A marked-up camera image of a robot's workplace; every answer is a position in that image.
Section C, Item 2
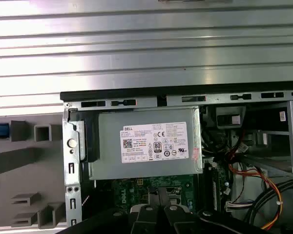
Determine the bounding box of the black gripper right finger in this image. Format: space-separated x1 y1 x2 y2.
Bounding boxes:
161 187 262 234

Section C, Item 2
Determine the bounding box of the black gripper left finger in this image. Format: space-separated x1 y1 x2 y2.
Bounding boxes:
61 187 162 234

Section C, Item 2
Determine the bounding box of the hard disk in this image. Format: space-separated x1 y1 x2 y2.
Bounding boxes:
0 122 11 141

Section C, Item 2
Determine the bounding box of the green motherboard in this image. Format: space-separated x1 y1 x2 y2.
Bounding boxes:
112 174 231 215

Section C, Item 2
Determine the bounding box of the grey power supply unit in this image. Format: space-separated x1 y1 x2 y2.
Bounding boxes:
89 106 204 181

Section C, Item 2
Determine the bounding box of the grey parts rack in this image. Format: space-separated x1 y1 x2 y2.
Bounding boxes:
0 113 67 231

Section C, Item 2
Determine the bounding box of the black PC case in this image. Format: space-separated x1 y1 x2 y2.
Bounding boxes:
60 84 293 234

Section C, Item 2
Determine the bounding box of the metal optical drive cage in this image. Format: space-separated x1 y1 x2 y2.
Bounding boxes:
256 99 293 181

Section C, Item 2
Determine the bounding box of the orange wire bundle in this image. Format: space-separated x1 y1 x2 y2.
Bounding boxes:
224 150 284 231

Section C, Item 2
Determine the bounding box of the black cable bundle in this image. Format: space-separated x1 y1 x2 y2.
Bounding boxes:
246 175 293 234

